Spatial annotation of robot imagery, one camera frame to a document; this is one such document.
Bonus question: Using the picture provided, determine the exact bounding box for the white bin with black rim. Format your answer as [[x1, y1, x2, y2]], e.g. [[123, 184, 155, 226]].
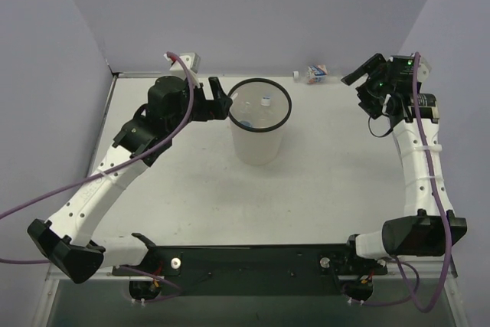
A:
[[229, 77, 292, 165]]

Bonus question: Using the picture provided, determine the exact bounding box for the clear crushed plastic bottle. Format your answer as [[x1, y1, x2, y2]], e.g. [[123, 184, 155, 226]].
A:
[[258, 95, 273, 123]]

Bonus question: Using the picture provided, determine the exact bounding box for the white blue label plastic bottle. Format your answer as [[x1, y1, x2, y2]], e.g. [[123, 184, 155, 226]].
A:
[[292, 64, 329, 85]]

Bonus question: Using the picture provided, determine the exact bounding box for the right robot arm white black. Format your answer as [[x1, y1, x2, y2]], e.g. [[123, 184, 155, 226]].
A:
[[341, 53, 467, 260]]

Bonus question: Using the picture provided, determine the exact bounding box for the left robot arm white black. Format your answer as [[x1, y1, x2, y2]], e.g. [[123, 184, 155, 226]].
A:
[[28, 76, 232, 283]]

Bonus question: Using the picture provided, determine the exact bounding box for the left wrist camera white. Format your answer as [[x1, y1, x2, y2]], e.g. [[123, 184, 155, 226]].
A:
[[164, 52, 201, 75]]

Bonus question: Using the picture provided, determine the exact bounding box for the aluminium back rail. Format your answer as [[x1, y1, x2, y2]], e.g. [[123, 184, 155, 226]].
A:
[[113, 70, 384, 79]]

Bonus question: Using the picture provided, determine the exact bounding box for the aluminium rail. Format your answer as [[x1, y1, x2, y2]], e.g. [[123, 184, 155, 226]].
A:
[[113, 70, 384, 79], [47, 246, 459, 280]]

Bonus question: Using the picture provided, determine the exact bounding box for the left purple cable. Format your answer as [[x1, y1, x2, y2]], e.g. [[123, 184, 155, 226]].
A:
[[0, 51, 194, 303]]

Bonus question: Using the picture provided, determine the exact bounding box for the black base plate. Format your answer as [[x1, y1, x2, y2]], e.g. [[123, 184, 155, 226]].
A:
[[113, 244, 387, 296]]

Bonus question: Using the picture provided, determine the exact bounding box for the aluminium front rail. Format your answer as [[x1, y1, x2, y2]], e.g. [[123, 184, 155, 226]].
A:
[[47, 246, 459, 280]]

